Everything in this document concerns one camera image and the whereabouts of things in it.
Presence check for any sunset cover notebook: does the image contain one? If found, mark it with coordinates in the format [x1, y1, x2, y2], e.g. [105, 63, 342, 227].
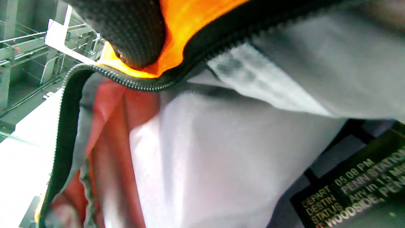
[269, 119, 405, 228]

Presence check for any person's right hand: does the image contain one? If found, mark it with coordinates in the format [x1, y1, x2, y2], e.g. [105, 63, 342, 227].
[63, 0, 167, 69]

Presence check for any orange and blue school bag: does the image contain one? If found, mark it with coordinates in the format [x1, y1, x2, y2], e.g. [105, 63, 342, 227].
[35, 0, 405, 228]

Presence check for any grey metal frame structure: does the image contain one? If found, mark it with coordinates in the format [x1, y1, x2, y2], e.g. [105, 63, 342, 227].
[0, 0, 105, 116]

